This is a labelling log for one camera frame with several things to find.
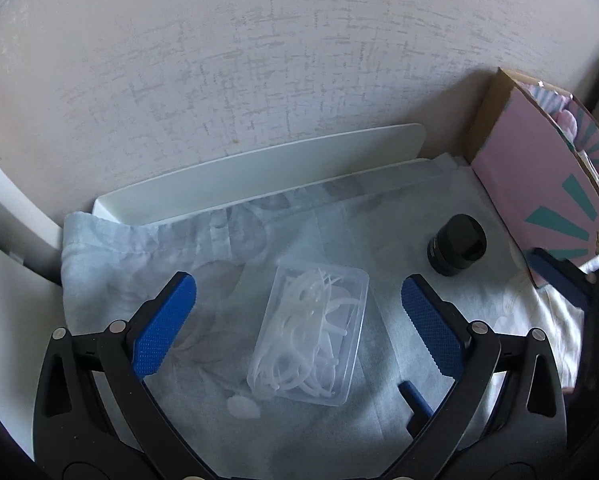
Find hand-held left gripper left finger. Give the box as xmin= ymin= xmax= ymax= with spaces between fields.
xmin=34 ymin=271 xmax=215 ymax=480

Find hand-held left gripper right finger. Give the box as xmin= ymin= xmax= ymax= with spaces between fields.
xmin=379 ymin=274 xmax=567 ymax=480

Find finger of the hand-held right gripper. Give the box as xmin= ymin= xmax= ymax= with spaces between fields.
xmin=398 ymin=381 xmax=435 ymax=436
xmin=529 ymin=247 xmax=597 ymax=308

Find pink cardboard box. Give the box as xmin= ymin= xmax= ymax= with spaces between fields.
xmin=467 ymin=66 xmax=599 ymax=288

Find clear plastic box of picks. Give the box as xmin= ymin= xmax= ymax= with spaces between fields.
xmin=247 ymin=255 xmax=370 ymax=406

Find black round jar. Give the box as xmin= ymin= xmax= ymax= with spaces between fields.
xmin=427 ymin=213 xmax=487 ymax=277

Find light blue printed cloth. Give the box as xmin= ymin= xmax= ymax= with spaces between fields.
xmin=60 ymin=152 xmax=585 ymax=480

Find small white round pad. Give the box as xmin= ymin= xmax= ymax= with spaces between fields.
xmin=227 ymin=395 xmax=261 ymax=420

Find pink foam pack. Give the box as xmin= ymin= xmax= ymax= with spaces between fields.
xmin=554 ymin=107 xmax=581 ymax=139

